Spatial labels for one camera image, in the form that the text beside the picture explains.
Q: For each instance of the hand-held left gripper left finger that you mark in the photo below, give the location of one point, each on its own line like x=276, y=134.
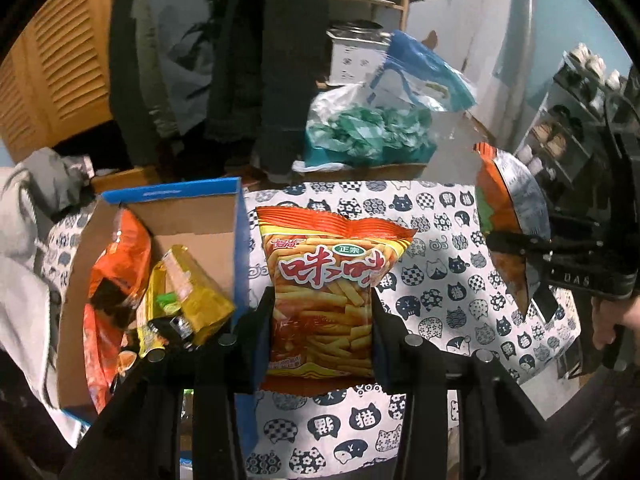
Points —
x=267, y=322

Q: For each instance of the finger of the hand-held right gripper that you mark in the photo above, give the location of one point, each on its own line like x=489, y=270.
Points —
x=530, y=243
x=542, y=300

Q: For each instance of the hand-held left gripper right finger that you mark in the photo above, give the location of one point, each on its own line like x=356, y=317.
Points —
x=380, y=342

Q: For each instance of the orange and silver snack packet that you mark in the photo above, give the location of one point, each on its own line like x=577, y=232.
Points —
x=520, y=195

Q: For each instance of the orange fries snack packet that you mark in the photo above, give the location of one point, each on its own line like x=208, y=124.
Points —
x=320, y=300

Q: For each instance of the cardboard box with blue rim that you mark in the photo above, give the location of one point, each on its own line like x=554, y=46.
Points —
x=195, y=220

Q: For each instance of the person's right hand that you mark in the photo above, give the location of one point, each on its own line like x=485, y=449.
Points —
x=607, y=317

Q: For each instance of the shoe rack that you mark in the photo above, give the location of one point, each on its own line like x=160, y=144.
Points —
x=565, y=125

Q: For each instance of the cat print cloth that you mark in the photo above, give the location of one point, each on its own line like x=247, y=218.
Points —
x=450, y=280

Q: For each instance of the green snack packet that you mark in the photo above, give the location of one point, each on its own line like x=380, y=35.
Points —
x=167, y=302

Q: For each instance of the flat cardboard box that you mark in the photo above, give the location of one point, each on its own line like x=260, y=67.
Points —
x=365, y=171

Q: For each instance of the silver refrigerator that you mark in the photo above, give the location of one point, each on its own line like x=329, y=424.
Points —
x=510, y=50

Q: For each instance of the green and white plastic bag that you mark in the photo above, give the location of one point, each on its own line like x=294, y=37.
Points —
x=365, y=130

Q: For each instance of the blue plastic bag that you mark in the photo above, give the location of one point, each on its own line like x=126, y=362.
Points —
x=425, y=70

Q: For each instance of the white fleece blanket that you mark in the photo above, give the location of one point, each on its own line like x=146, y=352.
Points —
x=20, y=285

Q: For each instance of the white printed appliance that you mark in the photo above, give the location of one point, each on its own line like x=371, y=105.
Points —
x=355, y=60

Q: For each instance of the grey garment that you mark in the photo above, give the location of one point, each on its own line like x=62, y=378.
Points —
x=55, y=175

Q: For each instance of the dark cloth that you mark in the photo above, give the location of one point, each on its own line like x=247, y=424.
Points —
x=25, y=420

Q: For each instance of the black hanging coat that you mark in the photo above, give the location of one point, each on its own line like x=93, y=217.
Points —
x=270, y=60

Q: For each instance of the dark hanging coat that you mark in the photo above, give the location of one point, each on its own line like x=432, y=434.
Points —
x=135, y=60

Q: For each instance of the grey hanging jacket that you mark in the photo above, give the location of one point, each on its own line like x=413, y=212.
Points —
x=185, y=35

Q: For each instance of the wooden louvered door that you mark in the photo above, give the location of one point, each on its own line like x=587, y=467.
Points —
x=65, y=60

